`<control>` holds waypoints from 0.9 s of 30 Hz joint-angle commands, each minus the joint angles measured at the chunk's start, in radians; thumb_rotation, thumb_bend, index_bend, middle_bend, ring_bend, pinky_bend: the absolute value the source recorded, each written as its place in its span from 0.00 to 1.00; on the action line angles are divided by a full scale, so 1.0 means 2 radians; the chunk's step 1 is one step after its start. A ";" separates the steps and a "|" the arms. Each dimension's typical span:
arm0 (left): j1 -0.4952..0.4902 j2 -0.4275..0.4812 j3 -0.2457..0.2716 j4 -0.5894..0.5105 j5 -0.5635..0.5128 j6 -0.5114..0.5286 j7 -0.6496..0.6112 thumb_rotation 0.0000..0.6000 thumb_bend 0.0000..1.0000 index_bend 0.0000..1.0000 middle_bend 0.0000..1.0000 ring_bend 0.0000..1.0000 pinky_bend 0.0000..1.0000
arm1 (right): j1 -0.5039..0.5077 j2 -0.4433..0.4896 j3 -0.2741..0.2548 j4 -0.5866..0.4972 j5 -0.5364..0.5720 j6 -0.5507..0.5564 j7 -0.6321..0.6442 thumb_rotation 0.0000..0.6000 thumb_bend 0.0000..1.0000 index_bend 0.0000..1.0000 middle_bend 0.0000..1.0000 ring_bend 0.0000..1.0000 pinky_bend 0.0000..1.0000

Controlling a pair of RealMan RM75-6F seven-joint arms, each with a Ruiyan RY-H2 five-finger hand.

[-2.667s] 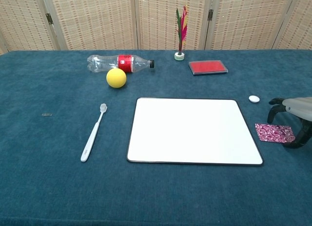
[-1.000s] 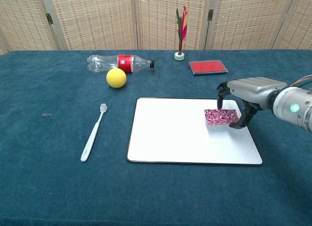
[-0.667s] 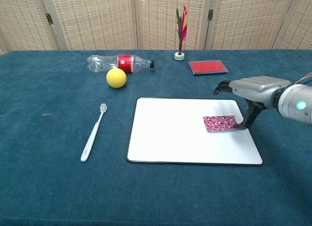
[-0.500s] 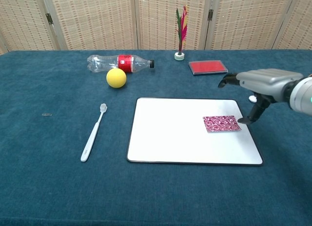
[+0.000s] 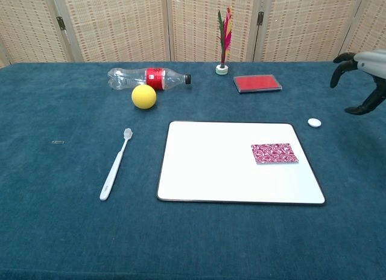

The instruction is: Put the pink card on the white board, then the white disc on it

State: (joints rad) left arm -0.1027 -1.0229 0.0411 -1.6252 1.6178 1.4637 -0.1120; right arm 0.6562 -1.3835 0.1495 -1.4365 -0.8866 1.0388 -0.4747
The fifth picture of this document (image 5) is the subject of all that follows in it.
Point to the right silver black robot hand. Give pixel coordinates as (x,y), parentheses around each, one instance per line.
(372,61)

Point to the small white round disc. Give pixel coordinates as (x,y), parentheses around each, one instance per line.
(314,122)

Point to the pink patterned square card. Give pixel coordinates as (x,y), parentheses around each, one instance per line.
(274,154)

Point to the white rectangular board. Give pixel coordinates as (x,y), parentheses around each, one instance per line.
(211,165)

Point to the red ink pad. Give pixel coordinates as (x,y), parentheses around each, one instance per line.
(257,83)

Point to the black screen hinge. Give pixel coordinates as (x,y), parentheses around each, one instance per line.
(61,23)
(260,18)

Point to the colourful feather shuttlecock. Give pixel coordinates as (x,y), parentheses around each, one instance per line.
(222,70)

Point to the empty plastic cola bottle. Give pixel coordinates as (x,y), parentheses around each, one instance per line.
(153,76)

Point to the yellow foam ball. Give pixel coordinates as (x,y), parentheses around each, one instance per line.
(143,96)

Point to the bamboo folding screen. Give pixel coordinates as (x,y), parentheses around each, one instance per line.
(120,26)

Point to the white toothbrush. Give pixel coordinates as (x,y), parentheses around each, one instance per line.
(114,171)

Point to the small metal paper clip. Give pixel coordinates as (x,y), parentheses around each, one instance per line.
(58,142)

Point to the blue tablecloth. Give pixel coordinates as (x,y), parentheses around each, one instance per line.
(90,231)

